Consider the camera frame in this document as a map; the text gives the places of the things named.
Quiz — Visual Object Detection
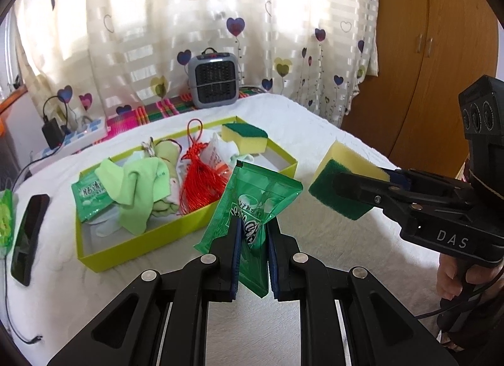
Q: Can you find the person's right hand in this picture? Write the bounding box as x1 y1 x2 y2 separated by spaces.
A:
436 255 469 300

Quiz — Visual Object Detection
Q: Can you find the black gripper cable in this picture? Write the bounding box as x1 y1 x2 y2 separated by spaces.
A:
413 307 447 321

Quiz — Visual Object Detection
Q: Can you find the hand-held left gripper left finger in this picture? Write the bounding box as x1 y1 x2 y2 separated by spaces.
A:
47 218 242 366

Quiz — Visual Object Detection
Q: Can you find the wooden wardrobe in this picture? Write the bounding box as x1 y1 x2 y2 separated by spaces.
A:
341 0 504 181

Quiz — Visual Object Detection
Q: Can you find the black charger adapter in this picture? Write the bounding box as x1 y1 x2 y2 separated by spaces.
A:
41 96 73 150

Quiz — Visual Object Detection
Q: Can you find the heart print curtain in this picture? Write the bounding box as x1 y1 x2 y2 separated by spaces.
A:
12 0 381 126

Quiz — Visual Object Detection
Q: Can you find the small grey space heater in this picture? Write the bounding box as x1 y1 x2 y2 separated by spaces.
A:
188 48 240 109

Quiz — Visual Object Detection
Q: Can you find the lime green shallow box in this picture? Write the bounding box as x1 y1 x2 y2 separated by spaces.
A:
76 116 299 273

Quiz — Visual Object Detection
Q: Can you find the black usb cable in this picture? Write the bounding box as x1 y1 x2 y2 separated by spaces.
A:
2 146 46 345

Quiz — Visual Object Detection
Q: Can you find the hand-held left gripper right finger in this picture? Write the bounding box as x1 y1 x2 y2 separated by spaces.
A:
267 220 459 366

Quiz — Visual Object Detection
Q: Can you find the yellow green scouring sponge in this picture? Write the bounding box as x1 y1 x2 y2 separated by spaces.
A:
221 123 269 154
308 140 388 221

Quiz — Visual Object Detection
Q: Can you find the red tassel knot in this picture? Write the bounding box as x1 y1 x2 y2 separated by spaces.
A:
179 118 231 216

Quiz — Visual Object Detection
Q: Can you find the clear orange print packet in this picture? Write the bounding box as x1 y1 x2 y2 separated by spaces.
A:
205 132 233 178

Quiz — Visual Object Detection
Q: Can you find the colourful plaid cloth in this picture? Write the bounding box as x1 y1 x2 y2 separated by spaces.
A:
106 86 264 134

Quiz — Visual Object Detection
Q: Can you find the white blue power strip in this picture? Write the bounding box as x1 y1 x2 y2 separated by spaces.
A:
29 116 109 174

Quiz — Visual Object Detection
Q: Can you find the black smartphone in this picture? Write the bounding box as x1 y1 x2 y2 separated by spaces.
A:
10 194 51 287

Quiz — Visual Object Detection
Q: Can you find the green wet wipe packet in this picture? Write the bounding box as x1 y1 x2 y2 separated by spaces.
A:
71 175 115 222
194 160 304 299

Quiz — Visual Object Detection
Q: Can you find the light green cloth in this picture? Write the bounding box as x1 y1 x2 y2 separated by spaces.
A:
95 157 171 236

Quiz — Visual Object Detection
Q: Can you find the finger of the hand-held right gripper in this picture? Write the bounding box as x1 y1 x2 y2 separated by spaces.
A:
333 171 473 226
388 168 473 203

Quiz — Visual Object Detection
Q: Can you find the crumpled green plastic bag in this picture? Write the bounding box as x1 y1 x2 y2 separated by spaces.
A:
0 189 16 260

